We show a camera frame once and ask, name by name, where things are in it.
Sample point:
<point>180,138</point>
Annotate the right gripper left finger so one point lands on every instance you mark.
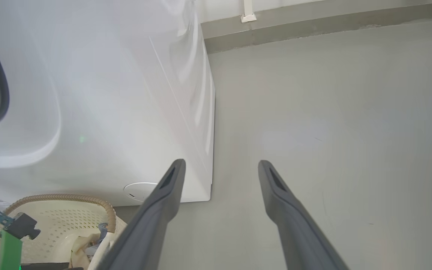
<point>152,221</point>

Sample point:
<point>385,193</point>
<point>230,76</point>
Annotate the white front-load washing machine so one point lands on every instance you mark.
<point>107,112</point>

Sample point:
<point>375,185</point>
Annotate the white slatted railing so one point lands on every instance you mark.
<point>248,15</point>

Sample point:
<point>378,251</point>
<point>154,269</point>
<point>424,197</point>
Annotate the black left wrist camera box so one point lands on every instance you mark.
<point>24,227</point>

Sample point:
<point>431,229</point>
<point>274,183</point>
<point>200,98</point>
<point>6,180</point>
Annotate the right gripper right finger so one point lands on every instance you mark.
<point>298,232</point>

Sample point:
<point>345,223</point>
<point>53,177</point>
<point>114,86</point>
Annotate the cream perforated laundry basket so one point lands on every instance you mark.
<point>62,221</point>

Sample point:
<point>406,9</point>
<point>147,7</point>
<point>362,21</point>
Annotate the blue cartoon print garment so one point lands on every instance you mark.
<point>79,251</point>

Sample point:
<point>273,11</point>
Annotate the round drain filter cover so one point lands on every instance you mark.
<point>139,191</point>

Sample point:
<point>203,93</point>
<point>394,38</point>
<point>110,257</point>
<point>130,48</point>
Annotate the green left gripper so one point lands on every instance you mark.
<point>9,251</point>

